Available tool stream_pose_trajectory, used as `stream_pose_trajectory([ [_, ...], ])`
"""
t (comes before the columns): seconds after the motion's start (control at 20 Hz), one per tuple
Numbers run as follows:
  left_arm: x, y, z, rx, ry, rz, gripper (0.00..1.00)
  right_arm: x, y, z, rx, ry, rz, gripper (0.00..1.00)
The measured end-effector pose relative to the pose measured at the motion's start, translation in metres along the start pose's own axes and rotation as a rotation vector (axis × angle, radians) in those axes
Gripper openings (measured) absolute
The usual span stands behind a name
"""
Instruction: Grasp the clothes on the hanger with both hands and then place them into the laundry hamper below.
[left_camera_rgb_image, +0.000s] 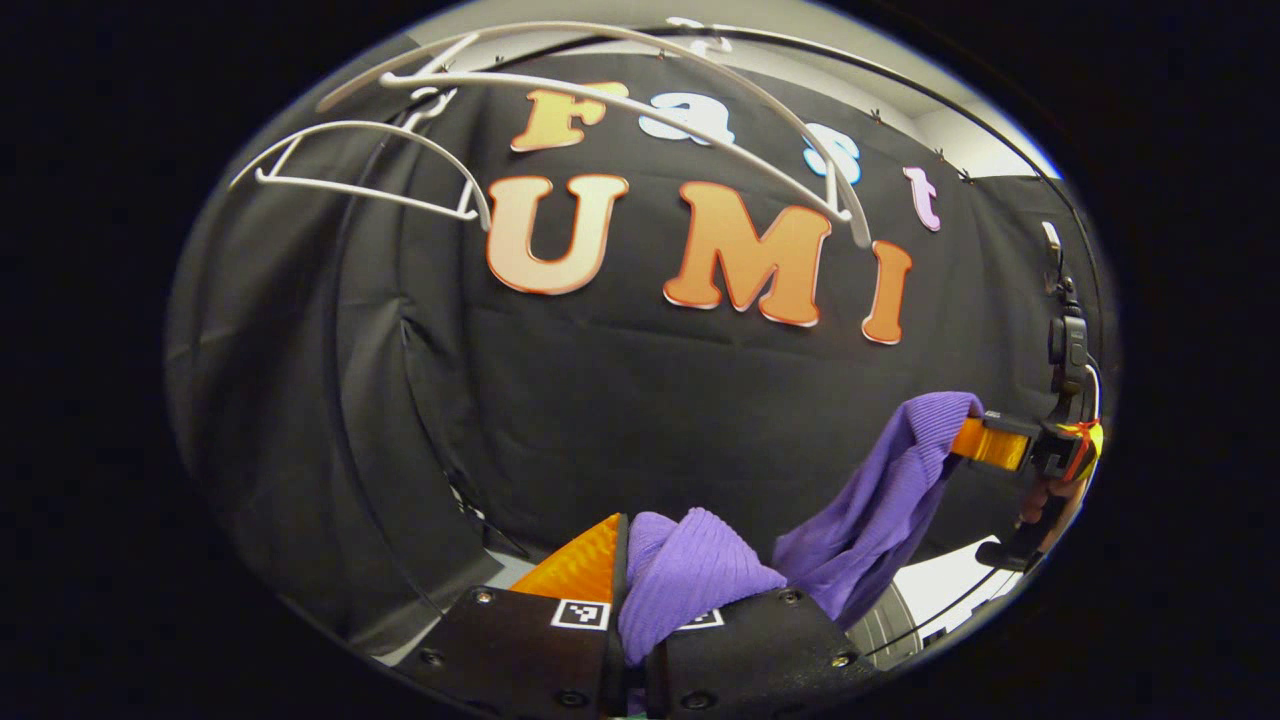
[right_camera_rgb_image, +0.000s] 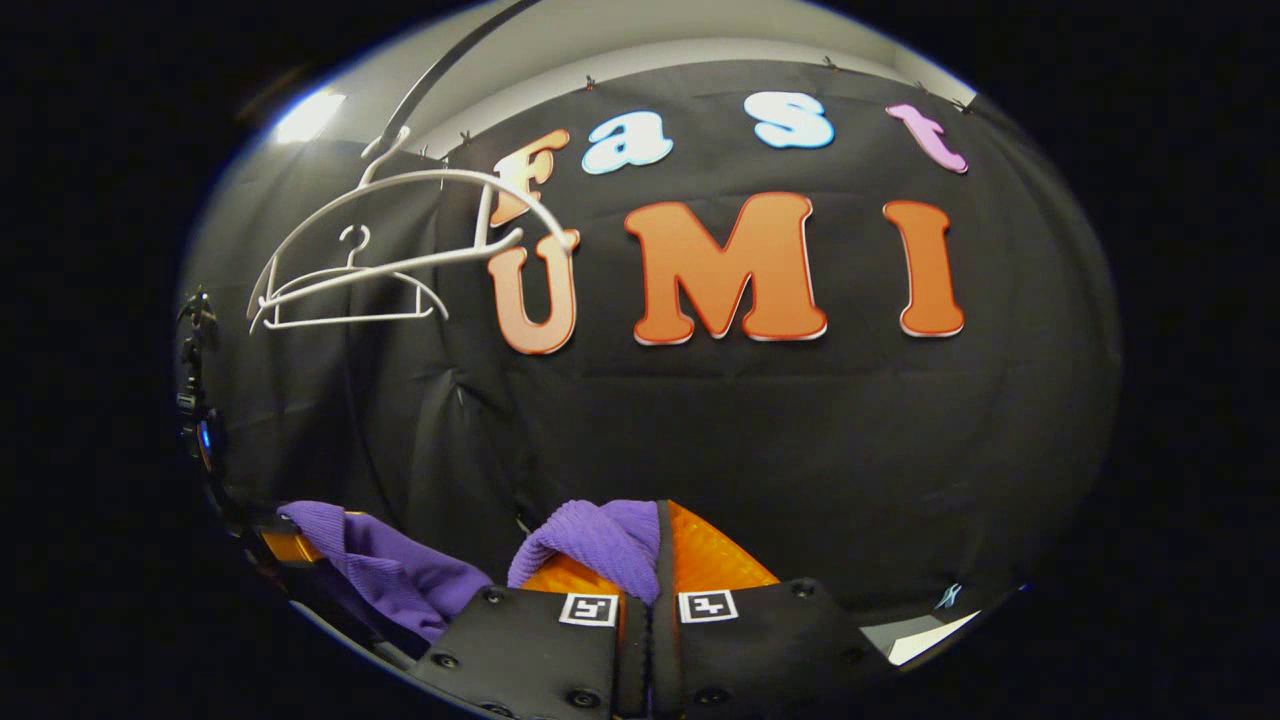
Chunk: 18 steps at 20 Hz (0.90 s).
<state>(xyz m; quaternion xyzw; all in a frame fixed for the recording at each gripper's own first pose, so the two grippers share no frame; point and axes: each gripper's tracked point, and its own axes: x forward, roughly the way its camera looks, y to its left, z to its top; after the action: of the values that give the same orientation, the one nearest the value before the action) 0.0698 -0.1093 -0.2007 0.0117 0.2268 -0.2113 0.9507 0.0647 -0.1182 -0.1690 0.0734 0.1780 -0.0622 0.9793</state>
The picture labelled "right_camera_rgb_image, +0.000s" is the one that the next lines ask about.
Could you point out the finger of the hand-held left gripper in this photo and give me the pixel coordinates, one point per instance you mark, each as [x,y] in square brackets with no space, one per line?
[290,547]

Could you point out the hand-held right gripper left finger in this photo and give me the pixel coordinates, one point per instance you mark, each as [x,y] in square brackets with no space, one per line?
[530,650]

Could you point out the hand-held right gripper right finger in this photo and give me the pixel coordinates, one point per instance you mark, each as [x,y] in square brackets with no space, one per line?
[770,650]

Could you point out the white plastic clothes hanger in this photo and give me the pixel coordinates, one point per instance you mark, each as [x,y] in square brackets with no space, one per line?
[350,320]
[440,258]

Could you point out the ceiling light panel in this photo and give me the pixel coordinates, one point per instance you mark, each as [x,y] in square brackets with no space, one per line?
[310,117]

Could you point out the black camera stand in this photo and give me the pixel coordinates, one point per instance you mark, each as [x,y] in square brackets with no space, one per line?
[195,400]

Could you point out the black clothes rail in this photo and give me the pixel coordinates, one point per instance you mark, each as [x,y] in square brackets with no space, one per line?
[440,70]

